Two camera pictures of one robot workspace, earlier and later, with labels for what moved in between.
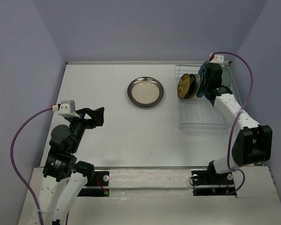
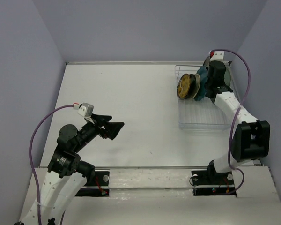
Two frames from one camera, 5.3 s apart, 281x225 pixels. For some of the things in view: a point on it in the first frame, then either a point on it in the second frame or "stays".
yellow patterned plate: [183, 86] stays
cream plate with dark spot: [192, 86] stays
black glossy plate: [197, 85] stays
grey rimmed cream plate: [145, 91] to [206, 62]
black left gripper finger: [99, 116] to [112, 129]
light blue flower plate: [226, 76] stays
